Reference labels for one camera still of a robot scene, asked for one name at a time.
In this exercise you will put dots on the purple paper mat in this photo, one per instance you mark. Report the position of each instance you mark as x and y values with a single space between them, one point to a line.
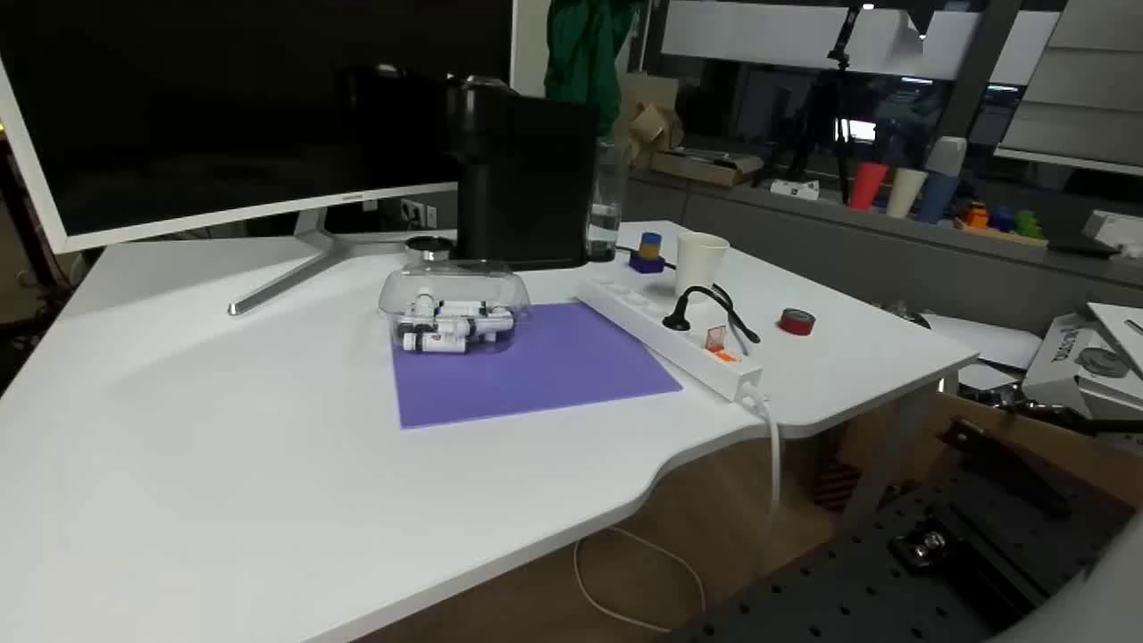
524 364

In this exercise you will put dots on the blue yellow stacked toy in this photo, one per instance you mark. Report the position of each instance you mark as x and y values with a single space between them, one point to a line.
649 251

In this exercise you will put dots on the black power plug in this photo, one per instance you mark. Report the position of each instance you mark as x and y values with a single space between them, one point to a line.
678 311

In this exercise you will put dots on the clear glass bowl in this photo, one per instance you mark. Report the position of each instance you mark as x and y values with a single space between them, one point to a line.
455 298

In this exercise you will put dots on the white coffee capsules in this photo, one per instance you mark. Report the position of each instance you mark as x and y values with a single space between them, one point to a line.
450 326

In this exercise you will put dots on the clear water tank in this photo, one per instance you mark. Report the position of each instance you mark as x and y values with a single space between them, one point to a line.
609 201

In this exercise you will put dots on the white paper cup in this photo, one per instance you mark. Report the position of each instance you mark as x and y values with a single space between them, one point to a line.
700 263

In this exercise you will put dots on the black coffee machine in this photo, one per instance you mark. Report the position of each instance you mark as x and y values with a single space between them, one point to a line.
524 182

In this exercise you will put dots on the red round cap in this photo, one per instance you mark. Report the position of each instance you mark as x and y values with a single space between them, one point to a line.
795 319

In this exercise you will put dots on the green hanging cloth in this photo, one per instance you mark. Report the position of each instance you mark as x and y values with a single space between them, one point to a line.
587 50

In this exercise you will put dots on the red plastic cup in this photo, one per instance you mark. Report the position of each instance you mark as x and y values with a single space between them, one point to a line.
865 188

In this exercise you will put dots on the cream plastic cup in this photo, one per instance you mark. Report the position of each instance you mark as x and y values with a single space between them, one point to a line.
903 190

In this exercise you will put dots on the blue plastic cup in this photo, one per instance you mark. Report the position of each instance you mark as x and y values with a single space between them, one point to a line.
936 198

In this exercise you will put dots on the black perforated breadboard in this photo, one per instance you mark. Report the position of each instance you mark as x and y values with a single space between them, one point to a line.
881 575

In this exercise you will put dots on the white framed computer monitor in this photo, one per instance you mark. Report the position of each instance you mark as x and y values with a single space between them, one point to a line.
237 109

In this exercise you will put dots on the black camera tripod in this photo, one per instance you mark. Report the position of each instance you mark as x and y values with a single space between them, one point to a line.
848 84

